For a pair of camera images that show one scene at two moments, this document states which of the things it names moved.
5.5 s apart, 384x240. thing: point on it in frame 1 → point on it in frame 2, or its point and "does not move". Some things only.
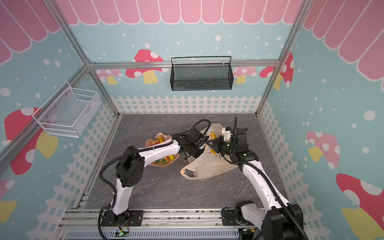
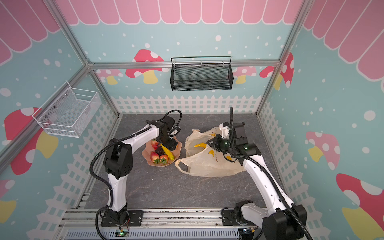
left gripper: (202, 151) → (171, 145)
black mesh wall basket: (201, 73) does not move
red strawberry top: (154, 141) does not move
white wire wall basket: (68, 112) does not move
